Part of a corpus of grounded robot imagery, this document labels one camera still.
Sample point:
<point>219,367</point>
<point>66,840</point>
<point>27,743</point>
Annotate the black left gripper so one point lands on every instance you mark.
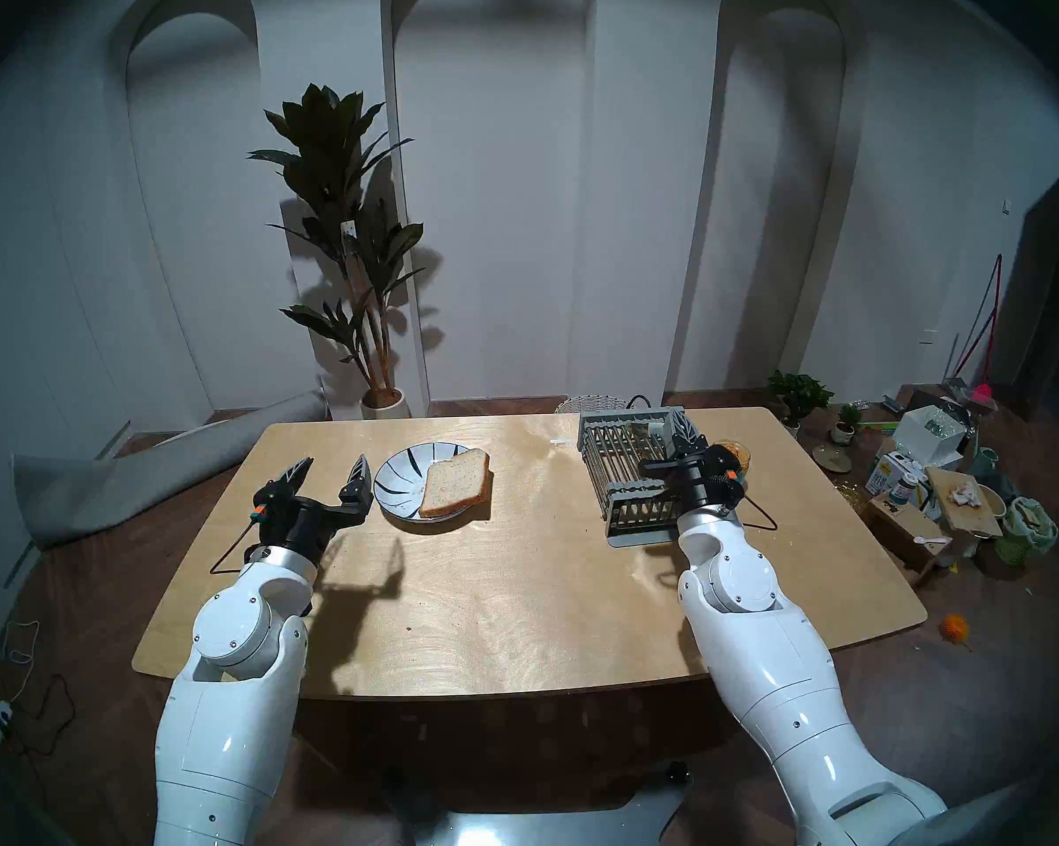
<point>300,523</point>

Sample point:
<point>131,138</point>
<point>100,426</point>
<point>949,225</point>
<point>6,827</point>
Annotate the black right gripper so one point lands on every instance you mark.
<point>706,483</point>

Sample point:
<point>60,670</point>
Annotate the white plate with dark stripes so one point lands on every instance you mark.
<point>397,483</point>

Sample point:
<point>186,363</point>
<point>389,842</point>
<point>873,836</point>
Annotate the metal robot base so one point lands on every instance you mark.
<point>538,827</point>

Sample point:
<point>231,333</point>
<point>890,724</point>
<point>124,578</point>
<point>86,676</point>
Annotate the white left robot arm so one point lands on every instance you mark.
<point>230,721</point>

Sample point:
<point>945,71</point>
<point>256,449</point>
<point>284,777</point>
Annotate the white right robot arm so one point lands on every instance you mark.
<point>785,677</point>

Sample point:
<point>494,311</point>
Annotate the glass jar of peanut butter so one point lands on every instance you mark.
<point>734,452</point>

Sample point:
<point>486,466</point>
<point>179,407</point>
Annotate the slice of bread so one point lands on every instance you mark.
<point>455,485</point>

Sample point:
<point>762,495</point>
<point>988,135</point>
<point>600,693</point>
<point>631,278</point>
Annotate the grey slatted cutlery rack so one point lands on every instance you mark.
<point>613,465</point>

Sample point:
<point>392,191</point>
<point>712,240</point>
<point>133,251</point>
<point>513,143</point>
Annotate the white wicker basket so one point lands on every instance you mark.
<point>591,404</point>

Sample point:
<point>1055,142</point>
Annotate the bushy small potted plant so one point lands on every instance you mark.
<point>798,393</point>

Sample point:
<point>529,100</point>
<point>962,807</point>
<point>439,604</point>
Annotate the small grey dish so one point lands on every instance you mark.
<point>832,459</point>

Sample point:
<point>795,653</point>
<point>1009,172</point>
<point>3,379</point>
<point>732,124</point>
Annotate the tiny potted plant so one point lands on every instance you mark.
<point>844,432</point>

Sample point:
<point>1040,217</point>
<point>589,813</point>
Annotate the amber glass dish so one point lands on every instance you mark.
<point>851,493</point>

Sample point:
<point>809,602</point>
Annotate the white printed carton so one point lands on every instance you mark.
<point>886,476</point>

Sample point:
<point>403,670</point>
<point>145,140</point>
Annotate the rolled grey mat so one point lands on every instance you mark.
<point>98,492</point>

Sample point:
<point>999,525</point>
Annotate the brown cardboard box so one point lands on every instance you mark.
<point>904,529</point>

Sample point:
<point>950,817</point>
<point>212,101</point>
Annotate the white box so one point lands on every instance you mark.
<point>926,439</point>

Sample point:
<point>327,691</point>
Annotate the white plastic spoon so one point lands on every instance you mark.
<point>928,542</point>

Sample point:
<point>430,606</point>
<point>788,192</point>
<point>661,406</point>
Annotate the crumpled white food scrap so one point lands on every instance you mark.
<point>963,493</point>

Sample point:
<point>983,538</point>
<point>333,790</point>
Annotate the wooden cutting board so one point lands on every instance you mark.
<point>966,520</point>

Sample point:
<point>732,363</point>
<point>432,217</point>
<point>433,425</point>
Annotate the red broom with pink head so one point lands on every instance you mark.
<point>981,393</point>

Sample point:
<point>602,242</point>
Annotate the teal mug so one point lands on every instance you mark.
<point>985,463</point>

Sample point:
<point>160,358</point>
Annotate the white bowl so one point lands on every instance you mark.
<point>993,499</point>

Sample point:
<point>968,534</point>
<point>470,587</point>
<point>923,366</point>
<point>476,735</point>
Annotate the orange ball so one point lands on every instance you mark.
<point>954,628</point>

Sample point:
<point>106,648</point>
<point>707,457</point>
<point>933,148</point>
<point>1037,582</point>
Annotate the tall potted plant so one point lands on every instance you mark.
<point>331,148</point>

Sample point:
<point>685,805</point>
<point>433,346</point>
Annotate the dark leaning panel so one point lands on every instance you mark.
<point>1045,280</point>

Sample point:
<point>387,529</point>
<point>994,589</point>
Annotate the white power strip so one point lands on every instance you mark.
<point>1,721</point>

